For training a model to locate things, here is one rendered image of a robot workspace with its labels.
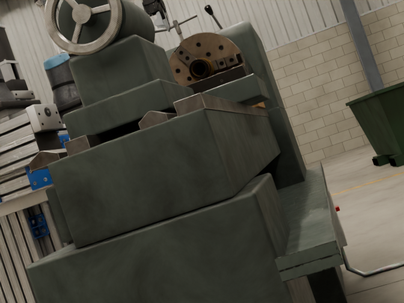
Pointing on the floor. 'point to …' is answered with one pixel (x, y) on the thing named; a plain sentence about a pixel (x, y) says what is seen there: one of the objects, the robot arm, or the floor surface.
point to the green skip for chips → (383, 122)
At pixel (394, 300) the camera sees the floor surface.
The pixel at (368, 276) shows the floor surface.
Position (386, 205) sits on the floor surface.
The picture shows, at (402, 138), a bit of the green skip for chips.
